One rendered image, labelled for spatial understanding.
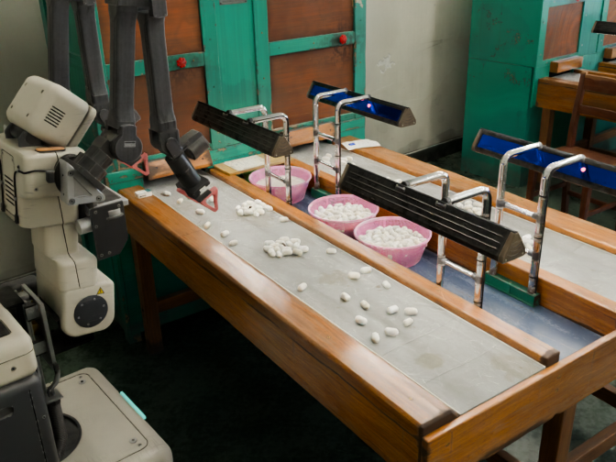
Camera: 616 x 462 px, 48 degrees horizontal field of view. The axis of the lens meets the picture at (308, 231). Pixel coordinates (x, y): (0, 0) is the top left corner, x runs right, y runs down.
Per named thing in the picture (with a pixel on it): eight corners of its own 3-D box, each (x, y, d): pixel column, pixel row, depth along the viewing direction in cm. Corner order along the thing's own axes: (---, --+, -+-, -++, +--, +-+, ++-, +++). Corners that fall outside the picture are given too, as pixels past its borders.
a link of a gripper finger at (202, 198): (215, 199, 207) (201, 176, 201) (228, 205, 202) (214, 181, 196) (199, 214, 205) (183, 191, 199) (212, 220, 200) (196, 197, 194)
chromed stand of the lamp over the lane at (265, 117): (255, 236, 261) (247, 120, 242) (229, 219, 276) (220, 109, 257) (296, 223, 270) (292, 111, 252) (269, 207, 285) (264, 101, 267)
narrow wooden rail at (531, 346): (542, 394, 174) (546, 358, 169) (209, 191, 310) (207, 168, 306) (555, 386, 177) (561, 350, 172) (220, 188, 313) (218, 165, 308)
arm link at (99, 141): (86, 148, 179) (95, 152, 176) (113, 119, 181) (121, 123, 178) (111, 170, 186) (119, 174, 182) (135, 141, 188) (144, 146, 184)
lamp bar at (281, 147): (273, 159, 229) (272, 137, 226) (191, 120, 276) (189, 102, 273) (293, 154, 233) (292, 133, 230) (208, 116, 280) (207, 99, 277)
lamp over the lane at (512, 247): (502, 265, 156) (505, 236, 153) (336, 188, 202) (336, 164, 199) (526, 256, 160) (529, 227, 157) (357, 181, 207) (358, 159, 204)
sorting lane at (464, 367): (459, 422, 156) (460, 414, 155) (145, 192, 292) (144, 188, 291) (545, 374, 171) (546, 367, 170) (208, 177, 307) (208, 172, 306)
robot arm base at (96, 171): (60, 160, 179) (79, 171, 170) (81, 137, 180) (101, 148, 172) (83, 181, 185) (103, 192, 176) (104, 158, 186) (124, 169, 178)
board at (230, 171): (229, 176, 295) (229, 173, 294) (213, 167, 306) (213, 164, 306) (293, 160, 312) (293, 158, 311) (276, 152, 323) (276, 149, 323)
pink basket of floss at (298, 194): (303, 210, 282) (303, 189, 278) (242, 206, 287) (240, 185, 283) (317, 187, 305) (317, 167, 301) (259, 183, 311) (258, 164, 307)
